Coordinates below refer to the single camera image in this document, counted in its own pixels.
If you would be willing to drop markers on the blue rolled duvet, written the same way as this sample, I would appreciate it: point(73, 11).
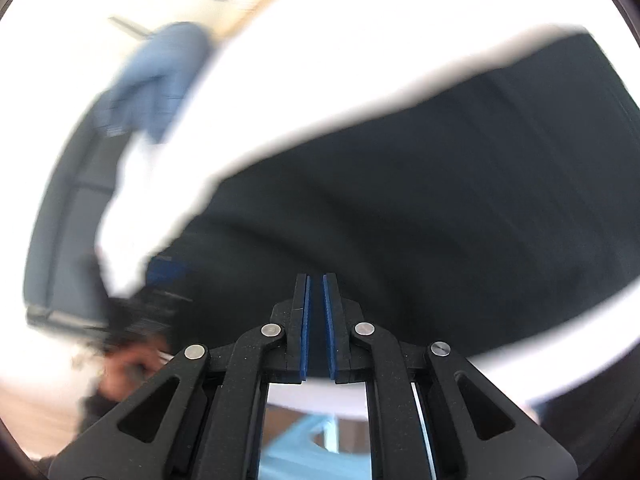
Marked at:
point(160, 75)

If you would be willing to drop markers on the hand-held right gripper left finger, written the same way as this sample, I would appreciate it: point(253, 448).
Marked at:
point(305, 330)

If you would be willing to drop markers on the light blue stool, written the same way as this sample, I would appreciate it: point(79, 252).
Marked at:
point(310, 452)

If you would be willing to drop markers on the grey upholstered headboard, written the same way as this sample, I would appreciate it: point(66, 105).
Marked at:
point(65, 220)

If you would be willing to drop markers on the bed with white sheet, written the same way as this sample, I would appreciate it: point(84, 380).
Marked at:
point(350, 60)

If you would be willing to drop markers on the person's left hand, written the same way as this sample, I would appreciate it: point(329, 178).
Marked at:
point(127, 365)

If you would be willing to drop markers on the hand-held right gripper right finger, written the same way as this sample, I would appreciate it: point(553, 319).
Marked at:
point(328, 330)

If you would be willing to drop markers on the black pants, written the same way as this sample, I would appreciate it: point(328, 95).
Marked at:
point(400, 210)

